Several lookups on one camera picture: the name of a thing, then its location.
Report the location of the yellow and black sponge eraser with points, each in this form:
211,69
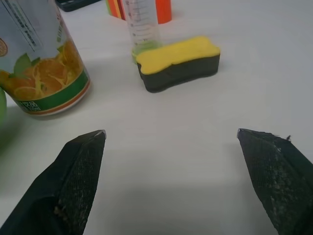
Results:
178,63

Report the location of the clear graduated measuring cylinder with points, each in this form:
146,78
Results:
143,27

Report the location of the orange cylinder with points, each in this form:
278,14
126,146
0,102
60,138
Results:
163,11

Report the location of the orange juice can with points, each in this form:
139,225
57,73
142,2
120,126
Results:
41,58

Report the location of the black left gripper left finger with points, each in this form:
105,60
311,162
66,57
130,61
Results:
66,186

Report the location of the stack of coloured blocks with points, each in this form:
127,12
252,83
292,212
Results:
117,8

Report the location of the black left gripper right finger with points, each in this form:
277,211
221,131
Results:
276,181

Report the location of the green object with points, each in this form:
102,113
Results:
2,107

